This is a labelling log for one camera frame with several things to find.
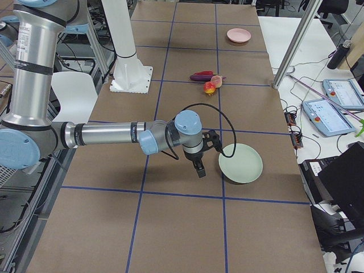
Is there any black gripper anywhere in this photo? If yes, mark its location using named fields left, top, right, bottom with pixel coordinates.
left=184, top=151, right=206, bottom=178

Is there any red pomegranate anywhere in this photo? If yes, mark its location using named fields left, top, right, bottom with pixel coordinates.
left=203, top=81, right=216, bottom=96

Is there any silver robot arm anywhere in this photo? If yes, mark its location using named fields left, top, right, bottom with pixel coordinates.
left=1, top=1, right=207, bottom=177

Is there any green plate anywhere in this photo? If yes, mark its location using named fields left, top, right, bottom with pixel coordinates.
left=218, top=143, right=263, bottom=184

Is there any pink yellow peach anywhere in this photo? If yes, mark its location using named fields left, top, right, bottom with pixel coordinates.
left=210, top=75, right=223, bottom=88

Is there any purple eggplant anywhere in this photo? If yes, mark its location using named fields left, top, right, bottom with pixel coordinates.
left=189, top=74, right=214, bottom=82

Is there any red chili pepper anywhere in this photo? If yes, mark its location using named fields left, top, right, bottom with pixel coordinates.
left=194, top=71, right=214, bottom=76

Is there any orange black usb hub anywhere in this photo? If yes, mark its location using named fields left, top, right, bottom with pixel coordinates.
left=284, top=111, right=296, bottom=126

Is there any black laptop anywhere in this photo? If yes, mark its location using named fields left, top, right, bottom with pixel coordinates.
left=299, top=142, right=363, bottom=228

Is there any near teach pendant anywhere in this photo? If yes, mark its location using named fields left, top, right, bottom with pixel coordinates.
left=302, top=99, right=355, bottom=137

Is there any teach pendant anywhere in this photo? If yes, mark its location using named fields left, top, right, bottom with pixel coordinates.
left=322, top=79, right=363, bottom=110
left=302, top=99, right=355, bottom=137

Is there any pink plate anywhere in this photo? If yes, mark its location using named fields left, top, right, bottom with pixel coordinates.
left=226, top=28, right=251, bottom=43

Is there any white chair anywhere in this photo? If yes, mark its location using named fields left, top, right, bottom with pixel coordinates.
left=51, top=72, right=98, bottom=124

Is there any far teach pendant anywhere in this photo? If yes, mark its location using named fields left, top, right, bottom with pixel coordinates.
left=322, top=79, right=363, bottom=110

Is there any metal reacher stick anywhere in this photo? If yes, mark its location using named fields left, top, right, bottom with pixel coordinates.
left=286, top=73, right=364, bottom=137

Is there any black water bottle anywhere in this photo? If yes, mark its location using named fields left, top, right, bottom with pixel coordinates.
left=327, top=40, right=352, bottom=69

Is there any black camera cable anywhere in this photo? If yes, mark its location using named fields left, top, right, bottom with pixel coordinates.
left=160, top=102, right=237, bottom=160

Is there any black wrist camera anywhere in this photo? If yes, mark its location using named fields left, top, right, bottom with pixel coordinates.
left=202, top=130, right=223, bottom=153

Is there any white camera pillar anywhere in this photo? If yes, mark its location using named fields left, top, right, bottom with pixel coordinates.
left=102, top=0, right=153, bottom=94

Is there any aluminium frame post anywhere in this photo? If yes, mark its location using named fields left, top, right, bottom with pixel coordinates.
left=272, top=0, right=322, bottom=89

